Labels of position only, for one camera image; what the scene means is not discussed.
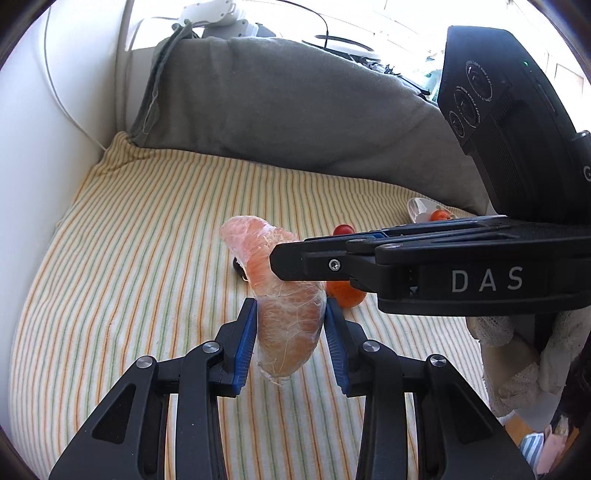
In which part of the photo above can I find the white cable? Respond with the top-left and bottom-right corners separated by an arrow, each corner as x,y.
44,0 -> 109,151

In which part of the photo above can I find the small orange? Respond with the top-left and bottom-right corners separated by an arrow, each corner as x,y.
325,279 -> 368,309

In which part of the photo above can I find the striped mat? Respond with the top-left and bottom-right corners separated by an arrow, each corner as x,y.
8,131 -> 497,480

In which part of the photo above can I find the blue striped cloth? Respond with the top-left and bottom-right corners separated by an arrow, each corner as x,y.
519,431 -> 548,476

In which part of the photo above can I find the white panel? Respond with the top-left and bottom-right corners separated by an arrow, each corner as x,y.
0,9 -> 132,259

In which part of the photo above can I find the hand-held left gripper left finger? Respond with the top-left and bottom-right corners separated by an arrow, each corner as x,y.
48,298 -> 258,480

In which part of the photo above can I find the grey cushion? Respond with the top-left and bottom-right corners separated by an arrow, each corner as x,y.
129,34 -> 490,215

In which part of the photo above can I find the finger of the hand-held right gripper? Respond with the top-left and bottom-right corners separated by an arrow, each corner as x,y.
269,226 -> 578,283
304,215 -> 578,241

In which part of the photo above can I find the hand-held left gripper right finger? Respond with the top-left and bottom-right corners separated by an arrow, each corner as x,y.
324,298 -> 536,480

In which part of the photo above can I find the black cable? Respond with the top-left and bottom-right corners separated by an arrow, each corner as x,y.
302,0 -> 334,51

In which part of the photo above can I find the small clear plastic cup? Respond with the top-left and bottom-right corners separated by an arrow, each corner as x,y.
406,198 -> 472,222

